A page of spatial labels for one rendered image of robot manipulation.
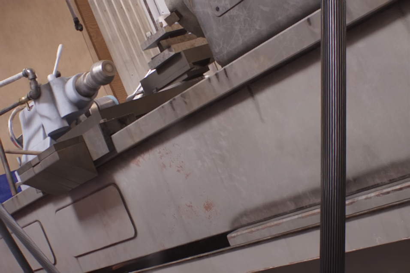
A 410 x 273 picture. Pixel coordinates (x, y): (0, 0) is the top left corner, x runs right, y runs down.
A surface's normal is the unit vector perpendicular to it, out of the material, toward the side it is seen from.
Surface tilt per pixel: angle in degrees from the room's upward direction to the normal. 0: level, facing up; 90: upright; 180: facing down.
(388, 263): 90
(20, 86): 90
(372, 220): 90
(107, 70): 90
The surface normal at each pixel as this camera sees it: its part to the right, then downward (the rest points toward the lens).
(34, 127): -0.80, -0.05
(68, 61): 0.58, -0.29
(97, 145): -0.71, 0.28
